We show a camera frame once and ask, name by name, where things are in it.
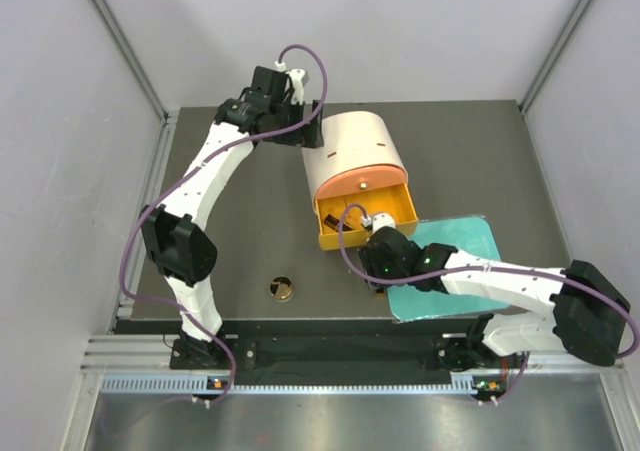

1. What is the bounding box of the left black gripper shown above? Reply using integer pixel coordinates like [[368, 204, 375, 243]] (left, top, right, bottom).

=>
[[264, 98, 323, 150]]

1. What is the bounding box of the white drawer organizer shell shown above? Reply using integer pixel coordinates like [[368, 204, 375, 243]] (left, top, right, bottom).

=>
[[302, 111, 408, 197]]

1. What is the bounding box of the yellow drawer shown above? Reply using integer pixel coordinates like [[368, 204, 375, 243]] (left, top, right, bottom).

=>
[[314, 184, 419, 251]]

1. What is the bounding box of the gold black eyeshadow palette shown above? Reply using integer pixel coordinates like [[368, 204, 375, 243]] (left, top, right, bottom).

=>
[[324, 214, 340, 230]]

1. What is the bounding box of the orange top drawer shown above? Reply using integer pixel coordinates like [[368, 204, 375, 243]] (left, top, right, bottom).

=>
[[311, 165, 408, 201]]

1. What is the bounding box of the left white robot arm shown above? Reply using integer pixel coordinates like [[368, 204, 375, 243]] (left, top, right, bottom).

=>
[[141, 62, 323, 369]]

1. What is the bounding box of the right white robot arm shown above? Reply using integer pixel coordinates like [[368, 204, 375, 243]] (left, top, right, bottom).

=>
[[358, 226, 630, 367]]

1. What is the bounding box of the teal plastic package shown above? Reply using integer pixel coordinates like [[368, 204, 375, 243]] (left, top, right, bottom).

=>
[[384, 214, 504, 325]]

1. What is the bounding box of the round gold compact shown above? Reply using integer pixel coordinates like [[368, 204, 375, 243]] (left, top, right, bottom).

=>
[[269, 276, 294, 302]]

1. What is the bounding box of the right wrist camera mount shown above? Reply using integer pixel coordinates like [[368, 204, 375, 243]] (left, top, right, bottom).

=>
[[361, 212, 396, 234]]

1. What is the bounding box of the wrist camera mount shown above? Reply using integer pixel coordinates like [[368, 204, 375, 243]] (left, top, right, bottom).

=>
[[275, 62, 309, 105], [361, 212, 396, 234]]

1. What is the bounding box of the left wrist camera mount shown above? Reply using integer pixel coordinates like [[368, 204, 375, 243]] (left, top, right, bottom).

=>
[[275, 62, 309, 105]]

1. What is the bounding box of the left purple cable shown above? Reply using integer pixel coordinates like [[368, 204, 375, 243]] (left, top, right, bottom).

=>
[[120, 44, 330, 405]]

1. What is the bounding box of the purple cable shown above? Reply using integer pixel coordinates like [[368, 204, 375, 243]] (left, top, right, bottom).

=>
[[120, 44, 330, 405], [339, 203, 640, 405]]

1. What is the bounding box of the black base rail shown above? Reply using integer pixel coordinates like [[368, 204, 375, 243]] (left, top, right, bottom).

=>
[[170, 333, 500, 374]]

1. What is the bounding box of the white cable duct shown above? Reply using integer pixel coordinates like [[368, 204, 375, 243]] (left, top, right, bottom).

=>
[[100, 374, 504, 395]]

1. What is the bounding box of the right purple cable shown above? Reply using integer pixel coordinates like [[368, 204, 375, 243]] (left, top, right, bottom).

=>
[[339, 203, 640, 405]]

